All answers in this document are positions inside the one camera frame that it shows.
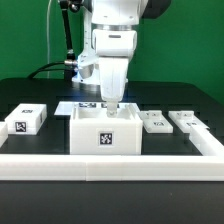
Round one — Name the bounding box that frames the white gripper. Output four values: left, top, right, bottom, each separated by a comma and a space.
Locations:
98, 57, 129, 117

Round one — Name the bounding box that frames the white cabinet body box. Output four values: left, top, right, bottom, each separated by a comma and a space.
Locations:
70, 103, 143, 155

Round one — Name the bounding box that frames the white cabinet door panel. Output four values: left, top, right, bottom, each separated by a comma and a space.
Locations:
139, 110, 173, 133
168, 110, 208, 133

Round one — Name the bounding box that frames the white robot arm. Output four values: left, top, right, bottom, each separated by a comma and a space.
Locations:
73, 0, 172, 117

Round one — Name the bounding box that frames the white marker base sheet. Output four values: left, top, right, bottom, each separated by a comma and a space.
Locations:
54, 101, 139, 118

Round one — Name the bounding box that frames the small white box part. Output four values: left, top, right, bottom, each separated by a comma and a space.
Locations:
5, 103, 47, 135

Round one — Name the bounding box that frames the white block at left edge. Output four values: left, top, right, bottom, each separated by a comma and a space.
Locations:
0, 122, 8, 148

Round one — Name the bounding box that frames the black cable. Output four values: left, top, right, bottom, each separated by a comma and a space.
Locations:
27, 61, 68, 80

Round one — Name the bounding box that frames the white L-shaped frame fence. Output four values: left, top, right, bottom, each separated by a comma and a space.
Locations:
0, 125, 224, 182

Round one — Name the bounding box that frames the grey thin cable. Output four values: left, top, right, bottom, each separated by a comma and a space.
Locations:
45, 0, 54, 80

